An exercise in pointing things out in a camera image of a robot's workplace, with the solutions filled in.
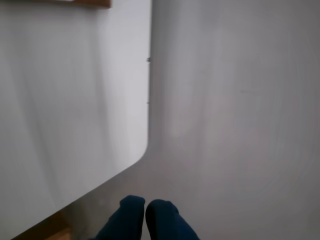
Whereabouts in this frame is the wooden chessboard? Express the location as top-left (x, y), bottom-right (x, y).
top-left (69, 0), bottom-right (112, 10)

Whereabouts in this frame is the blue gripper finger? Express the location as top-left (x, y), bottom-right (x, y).
top-left (145, 198), bottom-right (201, 240)
top-left (95, 194), bottom-right (147, 240)

